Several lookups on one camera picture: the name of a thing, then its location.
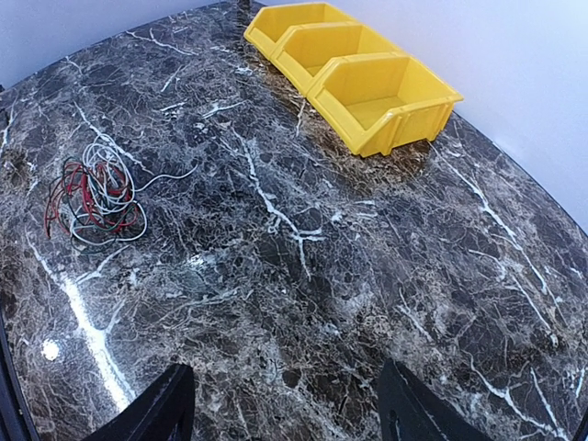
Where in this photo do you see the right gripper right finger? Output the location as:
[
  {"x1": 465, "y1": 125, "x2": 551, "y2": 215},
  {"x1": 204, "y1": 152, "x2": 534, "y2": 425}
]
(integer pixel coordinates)
[{"x1": 378, "y1": 359, "x2": 489, "y2": 440}]

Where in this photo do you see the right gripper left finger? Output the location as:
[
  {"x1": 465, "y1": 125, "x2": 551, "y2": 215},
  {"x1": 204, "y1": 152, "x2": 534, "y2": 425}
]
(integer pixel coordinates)
[{"x1": 87, "y1": 364, "x2": 195, "y2": 440}]

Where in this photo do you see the white wire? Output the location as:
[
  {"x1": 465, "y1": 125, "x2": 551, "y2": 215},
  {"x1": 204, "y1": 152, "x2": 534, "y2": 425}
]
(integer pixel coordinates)
[{"x1": 68, "y1": 135, "x2": 198, "y2": 244}]

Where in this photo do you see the red wire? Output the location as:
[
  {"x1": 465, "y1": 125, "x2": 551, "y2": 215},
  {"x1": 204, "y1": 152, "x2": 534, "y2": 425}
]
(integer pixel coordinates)
[{"x1": 43, "y1": 158, "x2": 139, "y2": 240}]

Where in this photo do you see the right yellow plastic bin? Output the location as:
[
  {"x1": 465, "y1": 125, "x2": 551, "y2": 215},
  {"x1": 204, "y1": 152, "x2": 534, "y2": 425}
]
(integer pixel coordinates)
[{"x1": 307, "y1": 52, "x2": 463, "y2": 157}]

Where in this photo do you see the yellow plastic bin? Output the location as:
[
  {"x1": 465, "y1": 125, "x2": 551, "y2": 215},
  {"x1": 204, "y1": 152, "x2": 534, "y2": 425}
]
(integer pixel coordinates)
[
  {"x1": 244, "y1": 2, "x2": 355, "y2": 56},
  {"x1": 307, "y1": 52, "x2": 463, "y2": 157},
  {"x1": 270, "y1": 21, "x2": 402, "y2": 96}
]

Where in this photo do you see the middle yellow plastic bin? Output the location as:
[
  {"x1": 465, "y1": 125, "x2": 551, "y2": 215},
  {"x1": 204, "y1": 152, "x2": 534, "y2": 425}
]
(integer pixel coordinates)
[{"x1": 270, "y1": 21, "x2": 402, "y2": 96}]

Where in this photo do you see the left yellow plastic bin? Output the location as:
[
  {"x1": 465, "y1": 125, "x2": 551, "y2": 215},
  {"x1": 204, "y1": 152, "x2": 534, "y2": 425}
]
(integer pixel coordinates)
[{"x1": 244, "y1": 2, "x2": 355, "y2": 56}]

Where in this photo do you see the black front rail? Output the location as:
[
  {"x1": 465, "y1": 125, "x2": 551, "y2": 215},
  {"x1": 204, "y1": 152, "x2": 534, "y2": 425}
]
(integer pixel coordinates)
[{"x1": 1, "y1": 322, "x2": 40, "y2": 440}]

